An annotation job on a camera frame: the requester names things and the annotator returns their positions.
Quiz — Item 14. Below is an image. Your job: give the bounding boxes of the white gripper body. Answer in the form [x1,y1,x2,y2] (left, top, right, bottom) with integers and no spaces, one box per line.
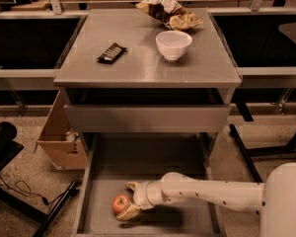
[133,181,154,210]

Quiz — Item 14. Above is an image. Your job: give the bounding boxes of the red apple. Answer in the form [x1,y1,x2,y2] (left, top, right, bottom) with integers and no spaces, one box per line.
[111,194,130,215]

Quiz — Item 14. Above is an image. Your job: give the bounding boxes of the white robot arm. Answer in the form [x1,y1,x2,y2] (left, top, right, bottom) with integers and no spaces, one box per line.
[116,163,296,237]

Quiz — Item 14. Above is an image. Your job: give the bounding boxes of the open middle drawer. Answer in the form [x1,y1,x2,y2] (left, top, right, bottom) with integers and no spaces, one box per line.
[72,133,226,237]

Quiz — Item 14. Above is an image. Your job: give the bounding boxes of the closed top drawer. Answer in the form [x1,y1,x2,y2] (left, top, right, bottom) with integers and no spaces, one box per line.
[64,105,230,133]

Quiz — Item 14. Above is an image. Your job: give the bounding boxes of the grey metal drawer cabinet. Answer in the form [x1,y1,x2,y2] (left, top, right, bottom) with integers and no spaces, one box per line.
[54,9,241,150]

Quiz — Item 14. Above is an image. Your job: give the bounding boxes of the open cardboard box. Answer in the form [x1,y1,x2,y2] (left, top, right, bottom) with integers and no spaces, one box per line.
[37,93,87,170]

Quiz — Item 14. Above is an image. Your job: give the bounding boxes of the dark candy bar wrapper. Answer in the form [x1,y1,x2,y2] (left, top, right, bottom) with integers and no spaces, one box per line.
[98,42,127,64]

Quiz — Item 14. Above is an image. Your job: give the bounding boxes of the black stand base left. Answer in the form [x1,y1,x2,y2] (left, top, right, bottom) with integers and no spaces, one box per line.
[0,141,82,237]

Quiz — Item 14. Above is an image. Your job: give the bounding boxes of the white ceramic bowl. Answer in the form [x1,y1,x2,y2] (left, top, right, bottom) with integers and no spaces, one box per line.
[156,31,192,61]

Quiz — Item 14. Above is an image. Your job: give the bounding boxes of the crumpled chip bag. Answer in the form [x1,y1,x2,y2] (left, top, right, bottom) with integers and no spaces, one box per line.
[136,0,202,31]

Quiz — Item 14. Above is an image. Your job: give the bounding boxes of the black cable on floor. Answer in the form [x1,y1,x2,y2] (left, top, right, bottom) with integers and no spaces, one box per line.
[0,173,77,207]

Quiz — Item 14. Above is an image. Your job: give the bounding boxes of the black table leg frame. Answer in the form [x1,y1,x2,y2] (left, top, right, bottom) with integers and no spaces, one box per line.
[229,124,296,183]

